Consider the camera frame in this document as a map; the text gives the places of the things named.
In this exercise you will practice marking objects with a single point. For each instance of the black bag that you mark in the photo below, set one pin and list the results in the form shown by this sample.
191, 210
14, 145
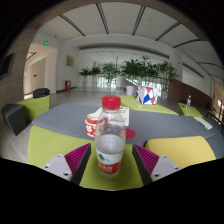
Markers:
41, 92

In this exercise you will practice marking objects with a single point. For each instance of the green exit sign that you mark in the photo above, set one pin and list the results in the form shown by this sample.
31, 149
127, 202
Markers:
45, 43

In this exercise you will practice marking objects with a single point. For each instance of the red and white mug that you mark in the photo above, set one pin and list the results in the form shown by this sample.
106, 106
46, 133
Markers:
90, 127

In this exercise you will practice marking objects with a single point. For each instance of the small clear water bottle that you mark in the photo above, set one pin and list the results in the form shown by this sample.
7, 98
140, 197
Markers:
188, 102

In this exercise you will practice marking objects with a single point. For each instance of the green seat cushion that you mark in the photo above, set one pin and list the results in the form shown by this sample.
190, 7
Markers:
50, 143

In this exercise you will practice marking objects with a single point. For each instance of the brown wall plaque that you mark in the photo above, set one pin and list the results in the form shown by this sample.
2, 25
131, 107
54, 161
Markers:
70, 61

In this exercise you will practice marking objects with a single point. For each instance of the large green ottoman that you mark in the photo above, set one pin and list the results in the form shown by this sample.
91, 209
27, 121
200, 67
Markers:
35, 107

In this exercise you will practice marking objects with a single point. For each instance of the row of green potted plants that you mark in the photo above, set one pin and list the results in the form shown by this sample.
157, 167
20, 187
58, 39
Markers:
133, 70

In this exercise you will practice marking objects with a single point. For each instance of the small green ottoman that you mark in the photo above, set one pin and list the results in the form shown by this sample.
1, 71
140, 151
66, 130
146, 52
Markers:
188, 112

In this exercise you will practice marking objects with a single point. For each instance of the flat round red coaster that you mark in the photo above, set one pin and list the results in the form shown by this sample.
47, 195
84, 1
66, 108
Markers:
130, 134

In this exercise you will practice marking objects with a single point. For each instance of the clear red-capped water bottle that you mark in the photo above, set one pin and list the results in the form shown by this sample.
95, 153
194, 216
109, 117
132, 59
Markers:
110, 146

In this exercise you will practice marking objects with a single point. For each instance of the dark wooden chair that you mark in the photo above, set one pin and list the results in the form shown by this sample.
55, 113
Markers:
216, 115

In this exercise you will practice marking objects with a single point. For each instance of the low green table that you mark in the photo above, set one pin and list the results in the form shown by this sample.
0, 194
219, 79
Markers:
156, 108

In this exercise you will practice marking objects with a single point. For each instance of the white plant pot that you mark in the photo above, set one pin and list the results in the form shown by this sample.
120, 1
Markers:
129, 90

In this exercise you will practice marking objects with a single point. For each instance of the red fire extinguisher cabinet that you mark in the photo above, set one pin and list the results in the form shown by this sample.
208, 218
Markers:
67, 85

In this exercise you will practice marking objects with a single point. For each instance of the dark grey armchair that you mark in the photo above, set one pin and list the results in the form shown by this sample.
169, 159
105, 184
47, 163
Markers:
14, 118

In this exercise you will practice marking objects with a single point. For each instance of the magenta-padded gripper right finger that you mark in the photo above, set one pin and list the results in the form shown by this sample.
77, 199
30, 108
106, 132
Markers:
146, 159

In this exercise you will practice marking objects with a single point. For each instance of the black wall screen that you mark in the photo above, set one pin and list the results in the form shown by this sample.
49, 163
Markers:
6, 66

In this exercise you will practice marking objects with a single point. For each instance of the white yellow pamphlet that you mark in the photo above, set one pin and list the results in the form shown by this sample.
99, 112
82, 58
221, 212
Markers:
202, 122

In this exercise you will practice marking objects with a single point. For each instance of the white red blue geometric box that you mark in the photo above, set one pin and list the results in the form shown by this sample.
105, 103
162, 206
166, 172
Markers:
146, 95

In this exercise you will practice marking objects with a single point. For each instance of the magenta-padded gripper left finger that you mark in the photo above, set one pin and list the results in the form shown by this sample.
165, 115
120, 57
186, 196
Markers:
77, 159

